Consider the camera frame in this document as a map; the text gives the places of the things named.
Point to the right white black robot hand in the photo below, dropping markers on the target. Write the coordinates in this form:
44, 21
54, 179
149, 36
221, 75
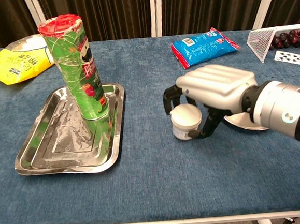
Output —
215, 86

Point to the small white jar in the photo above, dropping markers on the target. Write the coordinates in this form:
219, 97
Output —
185, 119

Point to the green Pringles chips can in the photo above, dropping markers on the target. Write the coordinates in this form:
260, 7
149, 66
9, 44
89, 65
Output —
76, 68

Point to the blue snack bag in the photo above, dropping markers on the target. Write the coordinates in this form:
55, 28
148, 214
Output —
202, 48

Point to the round steel plate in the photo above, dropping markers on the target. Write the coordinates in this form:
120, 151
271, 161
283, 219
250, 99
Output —
240, 123

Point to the spades playing card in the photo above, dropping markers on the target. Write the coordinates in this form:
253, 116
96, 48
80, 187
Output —
291, 58

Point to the dark red cherry bunch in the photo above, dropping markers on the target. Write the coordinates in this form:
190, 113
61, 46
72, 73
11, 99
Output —
292, 38

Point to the rectangular steel tray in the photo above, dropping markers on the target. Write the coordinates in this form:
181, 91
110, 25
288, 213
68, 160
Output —
64, 147

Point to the yellow snack bag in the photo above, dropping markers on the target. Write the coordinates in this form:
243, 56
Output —
13, 65

